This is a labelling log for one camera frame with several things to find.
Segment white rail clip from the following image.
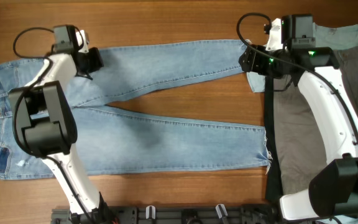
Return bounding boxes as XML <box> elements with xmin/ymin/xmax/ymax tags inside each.
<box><xmin>145</xmin><ymin>205</ymin><xmax>156</xmax><ymax>220</ymax></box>
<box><xmin>215</xmin><ymin>203</ymin><xmax>228</xmax><ymax>219</ymax></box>

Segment light blue denim jeans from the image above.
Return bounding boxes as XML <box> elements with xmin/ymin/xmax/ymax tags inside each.
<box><xmin>0</xmin><ymin>40</ymin><xmax>270</xmax><ymax>180</ymax></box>

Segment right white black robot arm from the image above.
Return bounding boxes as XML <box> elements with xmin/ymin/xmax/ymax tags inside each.
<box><xmin>239</xmin><ymin>14</ymin><xmax>358</xmax><ymax>222</ymax></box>

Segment black garment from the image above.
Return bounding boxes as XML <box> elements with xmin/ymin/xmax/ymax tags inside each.
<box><xmin>264</xmin><ymin>77</ymin><xmax>283</xmax><ymax>202</ymax></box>

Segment left white rail clip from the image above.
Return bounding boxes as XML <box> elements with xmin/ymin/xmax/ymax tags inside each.
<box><xmin>145</xmin><ymin>205</ymin><xmax>156</xmax><ymax>220</ymax></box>

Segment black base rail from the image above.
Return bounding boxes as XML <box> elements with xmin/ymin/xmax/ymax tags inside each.
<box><xmin>50</xmin><ymin>203</ymin><xmax>279</xmax><ymax>224</ymax></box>

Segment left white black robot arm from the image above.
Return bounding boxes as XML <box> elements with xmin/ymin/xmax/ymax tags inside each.
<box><xmin>8</xmin><ymin>25</ymin><xmax>119</xmax><ymax>223</ymax></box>

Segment light blue t-shirt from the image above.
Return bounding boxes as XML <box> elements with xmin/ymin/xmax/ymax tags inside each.
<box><xmin>246</xmin><ymin>22</ymin><xmax>358</xmax><ymax>94</ymax></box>

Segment right white rail clip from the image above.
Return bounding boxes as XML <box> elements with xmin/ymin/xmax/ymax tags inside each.
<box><xmin>215</xmin><ymin>203</ymin><xmax>228</xmax><ymax>219</ymax></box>

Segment grey shorts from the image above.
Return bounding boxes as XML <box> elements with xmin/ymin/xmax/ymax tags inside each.
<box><xmin>273</xmin><ymin>46</ymin><xmax>358</xmax><ymax>194</ymax></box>

